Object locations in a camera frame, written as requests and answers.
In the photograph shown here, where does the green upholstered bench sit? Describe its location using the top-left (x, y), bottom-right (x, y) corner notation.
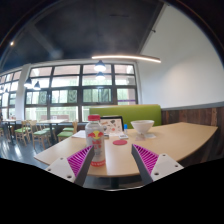
top-left (88, 104), bottom-right (163, 129)

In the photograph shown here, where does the white paper sheet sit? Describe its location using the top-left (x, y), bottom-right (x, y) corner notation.
top-left (71, 129), bottom-right (88, 139)

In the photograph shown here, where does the white footed bowl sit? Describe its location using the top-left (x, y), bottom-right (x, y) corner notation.
top-left (130, 119), bottom-right (155, 136)

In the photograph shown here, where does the group of pendant lamps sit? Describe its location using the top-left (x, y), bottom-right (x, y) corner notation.
top-left (23, 59), bottom-right (108, 92)

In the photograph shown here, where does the wooden dining table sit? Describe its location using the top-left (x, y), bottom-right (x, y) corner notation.
top-left (34, 118), bottom-right (69, 126)

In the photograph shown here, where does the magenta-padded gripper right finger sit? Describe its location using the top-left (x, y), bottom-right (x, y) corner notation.
top-left (131, 143), bottom-right (185, 186)

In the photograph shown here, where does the group of green-seated wooden chairs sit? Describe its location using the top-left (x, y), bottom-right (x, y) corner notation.
top-left (13, 119), bottom-right (79, 149)

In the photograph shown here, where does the clear red-capped drink bottle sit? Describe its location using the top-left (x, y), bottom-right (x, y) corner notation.
top-left (84, 114), bottom-right (107, 168)

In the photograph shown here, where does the flat round red coaster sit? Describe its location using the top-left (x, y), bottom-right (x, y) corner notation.
top-left (112, 138), bottom-right (129, 146)

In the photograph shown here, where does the dark-framed window wall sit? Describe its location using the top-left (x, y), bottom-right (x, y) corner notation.
top-left (0, 63), bottom-right (138, 123)

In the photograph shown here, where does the black-framed picture sign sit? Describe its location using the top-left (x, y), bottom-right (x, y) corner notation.
top-left (99, 115), bottom-right (125, 137)

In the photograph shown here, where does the long linear ceiling light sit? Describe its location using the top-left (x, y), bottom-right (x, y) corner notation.
top-left (91, 54), bottom-right (162, 64)

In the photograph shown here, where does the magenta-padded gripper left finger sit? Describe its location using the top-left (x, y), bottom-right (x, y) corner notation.
top-left (44, 144), bottom-right (96, 187)

